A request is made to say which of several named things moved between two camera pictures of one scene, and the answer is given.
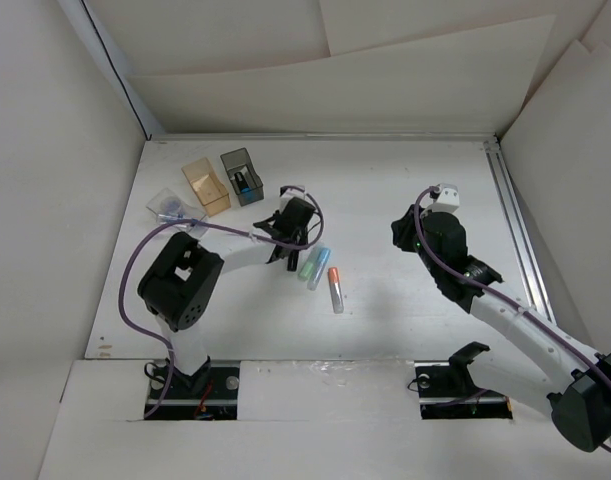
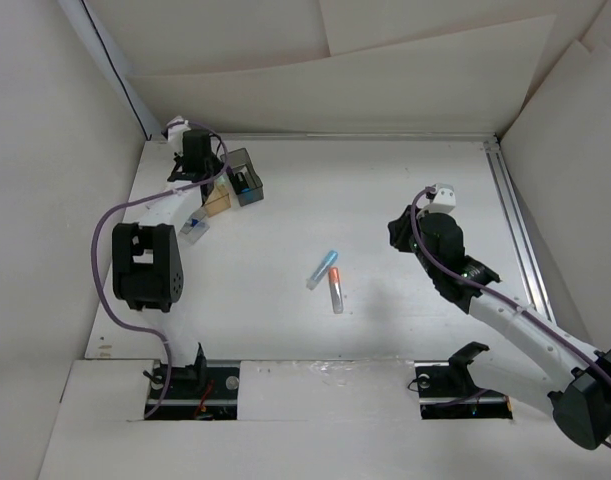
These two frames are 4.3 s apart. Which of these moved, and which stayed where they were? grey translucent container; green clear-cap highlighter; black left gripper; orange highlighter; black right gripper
Moved: black left gripper; green clear-cap highlighter
Stayed: grey translucent container; black right gripper; orange highlighter
